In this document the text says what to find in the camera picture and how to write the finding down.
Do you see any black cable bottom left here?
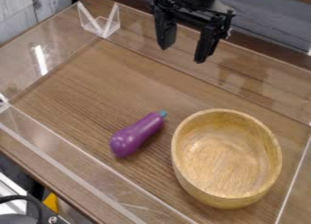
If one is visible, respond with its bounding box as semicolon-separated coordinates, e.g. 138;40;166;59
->
0;195;45;224

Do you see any black device with screw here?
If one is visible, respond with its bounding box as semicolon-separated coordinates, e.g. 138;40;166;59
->
0;205;71;224

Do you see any purple toy eggplant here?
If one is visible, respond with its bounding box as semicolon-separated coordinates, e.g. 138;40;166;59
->
110;110;169;158

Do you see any brown wooden bowl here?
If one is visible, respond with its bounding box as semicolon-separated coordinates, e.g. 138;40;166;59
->
171;108;282;209

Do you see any clear acrylic tray enclosure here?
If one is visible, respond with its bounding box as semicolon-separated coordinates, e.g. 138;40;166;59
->
0;0;311;224

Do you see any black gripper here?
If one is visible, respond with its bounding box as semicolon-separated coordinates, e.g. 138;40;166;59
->
154;0;237;64

